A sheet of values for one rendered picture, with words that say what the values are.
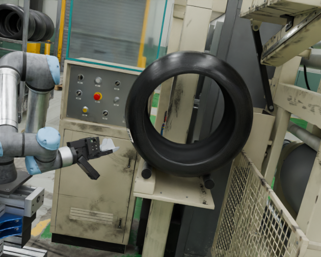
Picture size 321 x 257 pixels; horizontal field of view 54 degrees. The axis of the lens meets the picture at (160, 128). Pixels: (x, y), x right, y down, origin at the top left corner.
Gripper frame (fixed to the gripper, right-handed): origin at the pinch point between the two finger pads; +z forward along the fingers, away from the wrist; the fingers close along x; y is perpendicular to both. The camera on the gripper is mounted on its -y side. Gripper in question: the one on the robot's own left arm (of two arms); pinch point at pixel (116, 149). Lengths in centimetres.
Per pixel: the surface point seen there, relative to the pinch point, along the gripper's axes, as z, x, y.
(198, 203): 29.0, -12.6, -30.8
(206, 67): 31.3, -27.0, 27.0
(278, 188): 107, -2, -48
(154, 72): 16.0, -13.1, 28.7
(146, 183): 11.4, -0.4, -17.6
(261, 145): 75, -16, -14
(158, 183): 23.8, 8.0, -22.3
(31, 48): 268, 925, 255
